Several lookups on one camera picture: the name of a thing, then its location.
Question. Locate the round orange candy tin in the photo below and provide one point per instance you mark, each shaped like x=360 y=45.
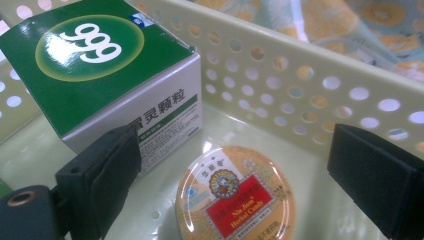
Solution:
x=233 y=200

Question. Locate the fruit print cloth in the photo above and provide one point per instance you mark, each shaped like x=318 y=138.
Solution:
x=383 y=36

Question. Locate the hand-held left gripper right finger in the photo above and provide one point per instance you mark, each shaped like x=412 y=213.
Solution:
x=383 y=176

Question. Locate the green top medicine box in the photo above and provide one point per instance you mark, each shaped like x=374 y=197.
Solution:
x=100 y=83

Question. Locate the pale yellow perforated plastic basket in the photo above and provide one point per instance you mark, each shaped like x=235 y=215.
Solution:
x=300 y=50

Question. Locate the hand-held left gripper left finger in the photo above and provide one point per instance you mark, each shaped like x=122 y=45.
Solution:
x=100 y=180

